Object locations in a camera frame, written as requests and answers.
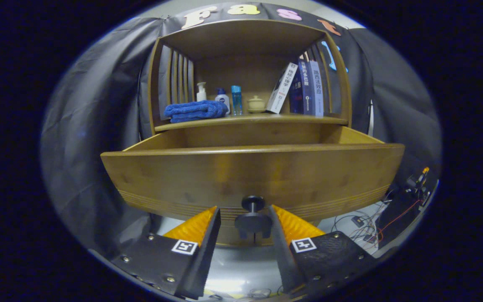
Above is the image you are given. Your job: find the white bottle with blue cap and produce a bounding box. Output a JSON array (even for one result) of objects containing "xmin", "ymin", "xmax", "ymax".
[{"xmin": 215, "ymin": 87, "xmax": 230, "ymax": 115}]

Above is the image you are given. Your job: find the clear blue bottle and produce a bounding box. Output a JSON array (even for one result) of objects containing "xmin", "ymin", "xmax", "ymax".
[{"xmin": 231, "ymin": 85, "xmax": 243, "ymax": 116}]

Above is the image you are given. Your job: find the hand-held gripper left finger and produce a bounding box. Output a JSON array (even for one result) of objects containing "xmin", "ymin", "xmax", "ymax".
[{"xmin": 112, "ymin": 206, "xmax": 222, "ymax": 300}]

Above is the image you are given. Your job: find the wooden countertop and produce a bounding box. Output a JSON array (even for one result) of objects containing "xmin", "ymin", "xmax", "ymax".
[{"xmin": 154, "ymin": 112, "xmax": 349, "ymax": 133}]

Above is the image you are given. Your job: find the dark blue book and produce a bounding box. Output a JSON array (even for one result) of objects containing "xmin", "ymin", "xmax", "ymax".
[{"xmin": 288, "ymin": 60, "xmax": 313, "ymax": 115}]

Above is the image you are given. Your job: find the tangle of thin cables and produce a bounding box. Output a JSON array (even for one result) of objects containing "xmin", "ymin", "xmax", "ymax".
[{"xmin": 332, "ymin": 201, "xmax": 393, "ymax": 252}]

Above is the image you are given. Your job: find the wooden cabinet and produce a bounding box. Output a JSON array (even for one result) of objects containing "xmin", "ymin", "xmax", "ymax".
[{"xmin": 147, "ymin": 19, "xmax": 353, "ymax": 248}]

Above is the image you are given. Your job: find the lavender book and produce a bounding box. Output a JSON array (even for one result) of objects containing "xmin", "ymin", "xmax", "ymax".
[{"xmin": 309, "ymin": 60, "xmax": 325, "ymax": 117}]

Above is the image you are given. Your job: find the black equipment with orange parts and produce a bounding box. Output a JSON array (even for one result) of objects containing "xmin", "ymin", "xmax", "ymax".
[{"xmin": 376, "ymin": 167, "xmax": 433, "ymax": 244}]

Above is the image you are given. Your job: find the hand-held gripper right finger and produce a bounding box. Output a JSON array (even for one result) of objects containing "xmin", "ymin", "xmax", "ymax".
[{"xmin": 268, "ymin": 205, "xmax": 378, "ymax": 298}]

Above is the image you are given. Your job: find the beige lidded teacup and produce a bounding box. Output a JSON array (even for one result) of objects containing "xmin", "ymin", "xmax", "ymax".
[{"xmin": 247, "ymin": 95, "xmax": 267, "ymax": 113}]

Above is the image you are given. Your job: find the blue folded towel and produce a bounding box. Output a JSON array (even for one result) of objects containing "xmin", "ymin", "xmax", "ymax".
[{"xmin": 164, "ymin": 100, "xmax": 229, "ymax": 123}]

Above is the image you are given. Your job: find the wooden drawer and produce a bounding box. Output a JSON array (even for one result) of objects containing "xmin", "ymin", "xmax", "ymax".
[{"xmin": 100, "ymin": 125, "xmax": 405, "ymax": 223}]

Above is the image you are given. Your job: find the black drawer knob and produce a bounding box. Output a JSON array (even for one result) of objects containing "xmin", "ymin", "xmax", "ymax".
[{"xmin": 234, "ymin": 195, "xmax": 273, "ymax": 240}]

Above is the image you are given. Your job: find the white book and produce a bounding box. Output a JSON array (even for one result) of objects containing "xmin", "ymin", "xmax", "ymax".
[{"xmin": 266, "ymin": 62, "xmax": 299, "ymax": 114}]

